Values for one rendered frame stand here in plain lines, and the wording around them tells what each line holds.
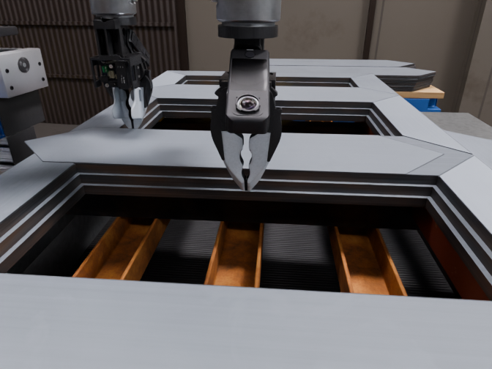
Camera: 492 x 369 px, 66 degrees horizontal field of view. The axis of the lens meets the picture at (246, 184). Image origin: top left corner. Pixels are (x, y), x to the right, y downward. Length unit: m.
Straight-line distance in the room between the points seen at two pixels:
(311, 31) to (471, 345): 3.01
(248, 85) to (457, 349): 0.30
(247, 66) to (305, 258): 0.57
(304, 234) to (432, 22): 2.56
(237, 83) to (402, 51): 2.93
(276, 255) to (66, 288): 0.61
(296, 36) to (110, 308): 3.02
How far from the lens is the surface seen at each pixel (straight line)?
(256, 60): 0.45
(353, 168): 0.60
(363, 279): 0.67
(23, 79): 1.02
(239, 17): 0.45
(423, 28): 3.32
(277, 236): 0.98
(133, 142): 0.72
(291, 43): 3.26
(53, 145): 0.76
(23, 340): 0.35
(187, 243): 0.96
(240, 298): 0.34
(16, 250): 0.53
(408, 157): 0.68
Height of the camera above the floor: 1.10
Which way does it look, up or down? 26 degrees down
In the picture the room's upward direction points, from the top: straight up
